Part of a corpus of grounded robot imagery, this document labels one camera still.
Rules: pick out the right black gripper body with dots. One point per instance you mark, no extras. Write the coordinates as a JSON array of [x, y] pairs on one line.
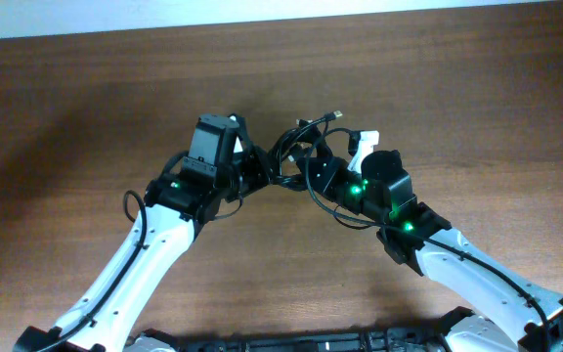
[[341, 184]]

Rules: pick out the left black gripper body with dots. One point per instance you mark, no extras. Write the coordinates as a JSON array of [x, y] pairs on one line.
[[248, 172]]

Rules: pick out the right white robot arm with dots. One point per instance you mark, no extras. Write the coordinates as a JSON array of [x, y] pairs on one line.
[[510, 313]]

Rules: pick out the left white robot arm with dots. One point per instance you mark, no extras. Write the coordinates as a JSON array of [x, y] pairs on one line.
[[172, 212]]

